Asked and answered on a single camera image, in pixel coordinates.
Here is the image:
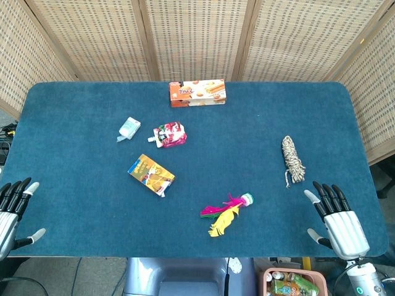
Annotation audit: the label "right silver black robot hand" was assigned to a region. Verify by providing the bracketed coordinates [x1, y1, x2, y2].
[303, 181, 370, 260]

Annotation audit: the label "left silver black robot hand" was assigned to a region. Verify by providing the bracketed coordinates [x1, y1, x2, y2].
[0, 177, 47, 261]

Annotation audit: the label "colourful feather shuttlecock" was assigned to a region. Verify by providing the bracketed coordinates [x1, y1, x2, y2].
[200, 192, 255, 238]

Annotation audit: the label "pink bin of bottles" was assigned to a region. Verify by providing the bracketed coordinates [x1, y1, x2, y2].
[257, 266, 328, 296]

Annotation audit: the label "yellow snack box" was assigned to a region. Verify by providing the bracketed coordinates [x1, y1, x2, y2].
[127, 154, 176, 199]

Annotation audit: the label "white tissue packet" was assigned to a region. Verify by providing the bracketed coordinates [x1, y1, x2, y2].
[116, 117, 141, 143]

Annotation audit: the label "blue felt table cover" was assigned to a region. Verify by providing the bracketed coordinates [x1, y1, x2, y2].
[0, 81, 389, 258]

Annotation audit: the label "grey robot torso base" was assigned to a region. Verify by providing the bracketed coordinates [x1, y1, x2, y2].
[123, 257, 257, 296]

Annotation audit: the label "red spouted drink pouch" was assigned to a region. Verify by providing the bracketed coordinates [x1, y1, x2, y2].
[147, 121, 188, 149]

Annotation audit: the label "orange biscuit box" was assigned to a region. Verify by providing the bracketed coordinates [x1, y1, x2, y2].
[168, 79, 227, 108]

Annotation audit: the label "woven bamboo folding screen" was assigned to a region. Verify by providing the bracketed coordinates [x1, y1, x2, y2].
[0, 0, 395, 166]

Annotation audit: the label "black cables on floor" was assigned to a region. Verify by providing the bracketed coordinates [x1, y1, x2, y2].
[0, 122, 19, 166]

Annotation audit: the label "beige braided rope bundle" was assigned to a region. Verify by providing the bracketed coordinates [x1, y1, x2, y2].
[281, 135, 306, 189]

